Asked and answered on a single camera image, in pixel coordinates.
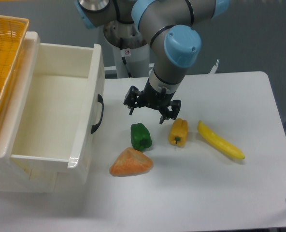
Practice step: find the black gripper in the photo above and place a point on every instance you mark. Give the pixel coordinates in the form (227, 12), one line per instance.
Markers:
(156, 95)

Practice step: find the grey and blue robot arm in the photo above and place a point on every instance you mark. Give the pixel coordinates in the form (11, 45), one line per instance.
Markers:
(167, 27)

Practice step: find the green bell pepper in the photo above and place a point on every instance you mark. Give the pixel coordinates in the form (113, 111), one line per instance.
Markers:
(140, 137)

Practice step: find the yellow bell pepper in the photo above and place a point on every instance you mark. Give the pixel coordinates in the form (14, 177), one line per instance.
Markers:
(178, 133)

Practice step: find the orange triangular fruit slice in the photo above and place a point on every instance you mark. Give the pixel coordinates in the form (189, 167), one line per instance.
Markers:
(131, 162)

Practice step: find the yellow banana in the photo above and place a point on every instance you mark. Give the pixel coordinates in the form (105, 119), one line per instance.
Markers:
(219, 143)

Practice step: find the white open drawer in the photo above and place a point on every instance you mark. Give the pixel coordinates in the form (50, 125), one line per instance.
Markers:
(54, 133)

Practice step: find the yellow woven basket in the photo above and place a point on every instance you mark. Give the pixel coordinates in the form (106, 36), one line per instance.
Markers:
(12, 34)

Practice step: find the white drawer cabinet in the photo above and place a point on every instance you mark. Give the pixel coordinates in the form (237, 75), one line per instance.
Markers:
(15, 176)

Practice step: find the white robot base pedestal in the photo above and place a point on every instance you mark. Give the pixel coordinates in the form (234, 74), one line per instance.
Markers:
(130, 50)

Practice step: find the black drawer handle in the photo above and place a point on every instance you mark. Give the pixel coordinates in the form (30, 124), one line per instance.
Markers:
(99, 114)

